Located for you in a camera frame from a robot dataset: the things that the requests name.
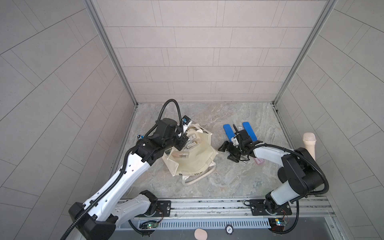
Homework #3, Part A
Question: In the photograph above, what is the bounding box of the pink plastic case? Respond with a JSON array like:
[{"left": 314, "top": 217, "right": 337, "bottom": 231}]
[{"left": 254, "top": 158, "right": 265, "bottom": 165}]

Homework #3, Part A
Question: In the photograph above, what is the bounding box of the blue plastic case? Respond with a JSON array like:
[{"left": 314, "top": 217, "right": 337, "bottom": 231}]
[
  {"left": 243, "top": 122, "right": 258, "bottom": 142},
  {"left": 223, "top": 124, "right": 235, "bottom": 142}
]

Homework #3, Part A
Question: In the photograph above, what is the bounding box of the clear case with pink compass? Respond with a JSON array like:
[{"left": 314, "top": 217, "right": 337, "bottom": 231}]
[{"left": 172, "top": 151, "right": 190, "bottom": 158}]

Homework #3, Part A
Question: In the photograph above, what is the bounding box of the cream canvas tote bag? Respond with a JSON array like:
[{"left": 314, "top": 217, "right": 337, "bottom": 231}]
[{"left": 162, "top": 123, "right": 218, "bottom": 186}]

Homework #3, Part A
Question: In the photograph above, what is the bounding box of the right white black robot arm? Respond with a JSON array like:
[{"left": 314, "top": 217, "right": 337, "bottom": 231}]
[{"left": 218, "top": 123, "right": 329, "bottom": 215}]

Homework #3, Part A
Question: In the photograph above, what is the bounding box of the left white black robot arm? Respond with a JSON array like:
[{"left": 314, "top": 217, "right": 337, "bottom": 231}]
[{"left": 61, "top": 116, "right": 192, "bottom": 240}]

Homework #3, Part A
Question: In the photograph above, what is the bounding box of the beige microphone on stand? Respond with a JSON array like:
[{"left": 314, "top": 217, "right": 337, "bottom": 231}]
[{"left": 303, "top": 133, "right": 317, "bottom": 160}]

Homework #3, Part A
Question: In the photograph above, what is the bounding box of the right green circuit board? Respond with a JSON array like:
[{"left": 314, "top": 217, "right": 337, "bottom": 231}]
[{"left": 268, "top": 218, "right": 288, "bottom": 232}]

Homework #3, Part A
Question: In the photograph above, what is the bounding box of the green circuit board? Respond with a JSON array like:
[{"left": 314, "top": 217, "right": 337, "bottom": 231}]
[
  {"left": 140, "top": 220, "right": 159, "bottom": 230},
  {"left": 268, "top": 218, "right": 288, "bottom": 232}
]

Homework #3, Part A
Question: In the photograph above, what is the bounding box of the round black white button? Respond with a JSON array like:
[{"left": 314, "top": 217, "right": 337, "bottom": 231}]
[{"left": 225, "top": 225, "right": 234, "bottom": 235}]

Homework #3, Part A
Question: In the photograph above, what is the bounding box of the left green circuit board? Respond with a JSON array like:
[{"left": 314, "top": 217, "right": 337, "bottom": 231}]
[{"left": 140, "top": 220, "right": 159, "bottom": 230}]

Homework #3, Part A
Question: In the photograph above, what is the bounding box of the round beige disc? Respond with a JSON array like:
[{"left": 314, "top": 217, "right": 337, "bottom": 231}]
[{"left": 194, "top": 229, "right": 208, "bottom": 240}]

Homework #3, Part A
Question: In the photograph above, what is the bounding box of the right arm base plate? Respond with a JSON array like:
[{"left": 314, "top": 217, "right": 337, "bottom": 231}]
[{"left": 249, "top": 199, "right": 292, "bottom": 216}]

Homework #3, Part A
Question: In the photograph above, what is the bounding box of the aluminium rail frame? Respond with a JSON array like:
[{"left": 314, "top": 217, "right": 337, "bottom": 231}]
[{"left": 117, "top": 196, "right": 346, "bottom": 240}]

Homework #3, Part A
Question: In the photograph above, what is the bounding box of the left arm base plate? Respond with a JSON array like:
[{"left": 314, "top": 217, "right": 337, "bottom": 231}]
[{"left": 136, "top": 200, "right": 172, "bottom": 218}]

